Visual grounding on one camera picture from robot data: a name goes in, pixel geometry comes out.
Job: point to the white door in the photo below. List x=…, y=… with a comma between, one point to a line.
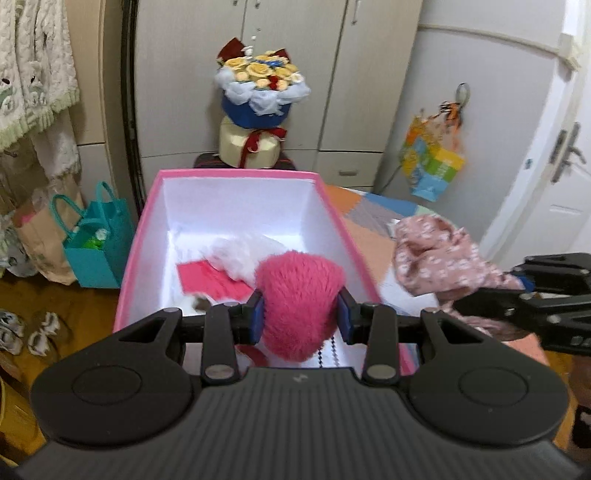
x=538, y=217

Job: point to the beige wardrobe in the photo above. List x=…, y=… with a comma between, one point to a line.
x=158, y=78

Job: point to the brown paper bag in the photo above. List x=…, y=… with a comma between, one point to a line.
x=39, y=233

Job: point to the patterned slippers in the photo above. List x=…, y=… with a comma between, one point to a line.
x=40, y=337

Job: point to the white mesh bath sponge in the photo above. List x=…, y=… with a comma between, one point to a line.
x=237, y=255

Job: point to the red envelope card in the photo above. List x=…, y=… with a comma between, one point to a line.
x=200, y=279

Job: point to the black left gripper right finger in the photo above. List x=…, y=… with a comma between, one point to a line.
x=351, y=324

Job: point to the colourful patchwork table cloth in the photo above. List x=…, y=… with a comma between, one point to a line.
x=370, y=221

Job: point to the cream gift box red ribbon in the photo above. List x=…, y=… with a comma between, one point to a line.
x=235, y=141

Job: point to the colourful paper gift bag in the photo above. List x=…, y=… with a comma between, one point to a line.
x=432, y=155

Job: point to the silver door handle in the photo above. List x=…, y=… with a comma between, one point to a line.
x=564, y=148

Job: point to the teal gift bag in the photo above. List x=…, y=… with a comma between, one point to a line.
x=97, y=239

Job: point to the white plush toy pink hat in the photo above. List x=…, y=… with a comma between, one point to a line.
x=300, y=293

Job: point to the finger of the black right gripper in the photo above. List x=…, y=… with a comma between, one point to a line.
x=545, y=312
x=547, y=272

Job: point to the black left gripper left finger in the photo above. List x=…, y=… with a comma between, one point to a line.
x=248, y=320

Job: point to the white printed paper sheet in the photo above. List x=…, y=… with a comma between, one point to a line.
x=331, y=355

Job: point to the pink floral fabric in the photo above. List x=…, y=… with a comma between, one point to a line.
x=434, y=256

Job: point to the cream green knitted cardigan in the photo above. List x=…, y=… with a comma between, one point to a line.
x=38, y=76

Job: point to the pink cardboard storage box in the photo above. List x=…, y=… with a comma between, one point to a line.
x=190, y=212

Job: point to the yellow flower bouquet blue wrap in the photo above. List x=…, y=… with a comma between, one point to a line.
x=257, y=91

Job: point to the white wall switch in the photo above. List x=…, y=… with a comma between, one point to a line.
x=570, y=50

